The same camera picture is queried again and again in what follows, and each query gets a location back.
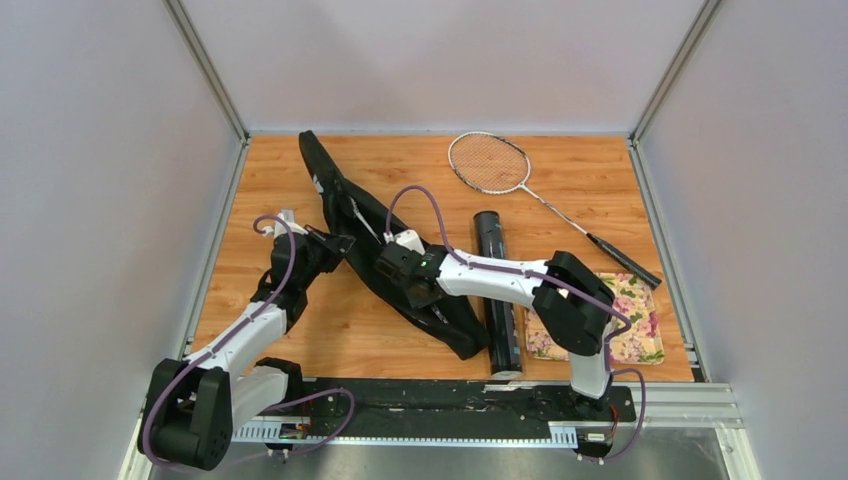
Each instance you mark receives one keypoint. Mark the silver badminton racket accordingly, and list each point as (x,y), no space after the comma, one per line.
(363,218)
(494,165)

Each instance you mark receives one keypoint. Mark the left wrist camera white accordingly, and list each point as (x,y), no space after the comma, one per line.
(279,224)

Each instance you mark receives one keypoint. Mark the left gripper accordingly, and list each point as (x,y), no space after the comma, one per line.
(335,246)

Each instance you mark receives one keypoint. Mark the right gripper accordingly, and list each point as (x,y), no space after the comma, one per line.
(420,300)

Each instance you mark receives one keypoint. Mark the floral tray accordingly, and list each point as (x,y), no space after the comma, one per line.
(640,345)

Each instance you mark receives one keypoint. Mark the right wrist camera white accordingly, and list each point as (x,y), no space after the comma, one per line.
(408,239)

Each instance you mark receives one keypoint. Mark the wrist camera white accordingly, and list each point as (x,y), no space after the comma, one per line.
(279,224)
(408,239)

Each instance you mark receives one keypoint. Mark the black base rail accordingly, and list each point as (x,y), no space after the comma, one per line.
(447,410)

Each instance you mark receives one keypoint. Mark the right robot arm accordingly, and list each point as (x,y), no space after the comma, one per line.
(574,307)

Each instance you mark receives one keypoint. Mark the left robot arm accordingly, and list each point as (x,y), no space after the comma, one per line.
(195,404)

